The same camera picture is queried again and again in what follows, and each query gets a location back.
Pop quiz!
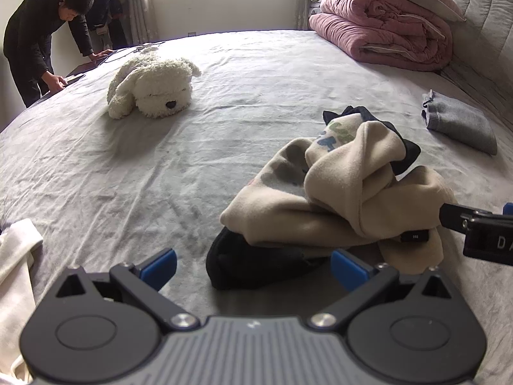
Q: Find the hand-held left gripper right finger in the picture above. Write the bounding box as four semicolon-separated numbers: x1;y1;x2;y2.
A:
307;248;458;333

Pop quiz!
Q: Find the white plush dog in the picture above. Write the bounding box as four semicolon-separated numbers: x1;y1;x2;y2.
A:
106;53;202;120

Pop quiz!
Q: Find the white cloth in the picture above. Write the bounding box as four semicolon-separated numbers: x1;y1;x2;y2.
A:
0;218;44;383

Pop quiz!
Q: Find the dark desk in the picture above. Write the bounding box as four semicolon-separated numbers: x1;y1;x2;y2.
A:
30;50;117;107

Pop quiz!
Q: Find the folded grey sweater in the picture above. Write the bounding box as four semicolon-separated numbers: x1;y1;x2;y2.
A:
421;90;498;156

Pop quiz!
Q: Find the folded pink quilt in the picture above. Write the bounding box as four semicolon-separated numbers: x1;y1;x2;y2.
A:
308;0;453;73

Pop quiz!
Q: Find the black cable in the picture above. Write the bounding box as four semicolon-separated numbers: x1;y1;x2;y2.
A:
118;41;166;54

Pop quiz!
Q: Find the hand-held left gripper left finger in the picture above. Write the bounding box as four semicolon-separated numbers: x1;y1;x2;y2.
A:
55;248;201;333

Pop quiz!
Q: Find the beige and black sweatshirt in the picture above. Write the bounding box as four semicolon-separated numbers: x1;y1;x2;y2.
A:
206;105;459;291

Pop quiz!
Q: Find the grey quilted headboard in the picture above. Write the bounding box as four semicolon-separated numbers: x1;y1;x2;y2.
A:
409;0;513;129

